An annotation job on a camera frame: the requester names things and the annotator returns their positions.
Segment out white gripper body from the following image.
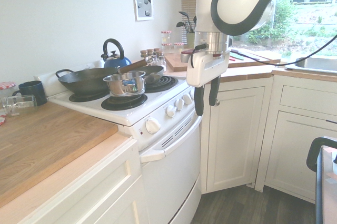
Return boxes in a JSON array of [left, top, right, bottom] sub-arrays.
[[186, 49, 230, 88]]

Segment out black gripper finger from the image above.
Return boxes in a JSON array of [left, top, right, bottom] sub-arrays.
[[208, 75, 221, 107], [194, 85, 206, 117]]

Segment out white oven door with handle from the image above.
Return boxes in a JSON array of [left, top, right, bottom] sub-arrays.
[[139, 115, 204, 222]]

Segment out wooden cutting board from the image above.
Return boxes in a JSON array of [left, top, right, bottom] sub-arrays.
[[163, 49, 282, 73]]

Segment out green utensil holder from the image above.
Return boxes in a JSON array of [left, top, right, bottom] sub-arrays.
[[186, 32, 196, 48]]

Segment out white corner cabinet door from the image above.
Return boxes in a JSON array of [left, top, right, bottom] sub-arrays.
[[200, 75, 274, 196]]

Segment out tall glass jar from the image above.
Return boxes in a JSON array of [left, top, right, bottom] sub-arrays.
[[161, 30, 173, 45]]

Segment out large white stove knob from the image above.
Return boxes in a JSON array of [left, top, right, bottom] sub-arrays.
[[145, 117, 162, 135]]

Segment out black spatula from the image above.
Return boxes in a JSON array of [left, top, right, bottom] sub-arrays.
[[178, 11, 191, 33]]

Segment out white electric stove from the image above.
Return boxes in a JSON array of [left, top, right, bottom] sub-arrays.
[[33, 59, 204, 224]]

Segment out stainless steel saucepan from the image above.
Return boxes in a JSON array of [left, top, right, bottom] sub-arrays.
[[103, 70, 147, 97]]

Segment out small grey shapes print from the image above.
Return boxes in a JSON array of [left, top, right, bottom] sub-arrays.
[[132, 0, 154, 22]]

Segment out white sink cabinet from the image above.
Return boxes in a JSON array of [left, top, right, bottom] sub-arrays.
[[254, 73, 337, 204]]

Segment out white stove bottom drawer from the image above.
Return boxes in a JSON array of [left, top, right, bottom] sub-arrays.
[[167, 178, 203, 224]]

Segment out stainless steel sink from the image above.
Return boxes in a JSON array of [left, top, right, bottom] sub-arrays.
[[284, 56, 337, 74]]

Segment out black wok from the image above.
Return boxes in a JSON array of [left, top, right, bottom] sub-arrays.
[[55, 67, 120, 96]]

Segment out white drawer cabinet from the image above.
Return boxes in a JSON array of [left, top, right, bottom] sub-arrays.
[[0, 134, 151, 224]]

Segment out large wooden counter board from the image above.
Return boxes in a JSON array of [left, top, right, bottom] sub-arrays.
[[0, 101, 120, 207]]

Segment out dark blue mug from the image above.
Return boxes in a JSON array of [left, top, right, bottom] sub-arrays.
[[12, 80, 48, 107]]

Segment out empty clear glass jar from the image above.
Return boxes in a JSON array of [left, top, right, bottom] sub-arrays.
[[2, 94, 38, 118]]

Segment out jar with red checkered lid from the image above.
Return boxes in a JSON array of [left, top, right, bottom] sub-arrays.
[[0, 80, 17, 104]]

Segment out grey frying pan wooden handle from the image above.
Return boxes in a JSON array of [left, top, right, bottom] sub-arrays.
[[117, 59, 166, 85]]

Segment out blue kettle black handle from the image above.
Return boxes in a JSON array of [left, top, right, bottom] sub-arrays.
[[101, 38, 132, 69]]

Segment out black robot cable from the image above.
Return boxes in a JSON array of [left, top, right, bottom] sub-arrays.
[[190, 33, 337, 68]]

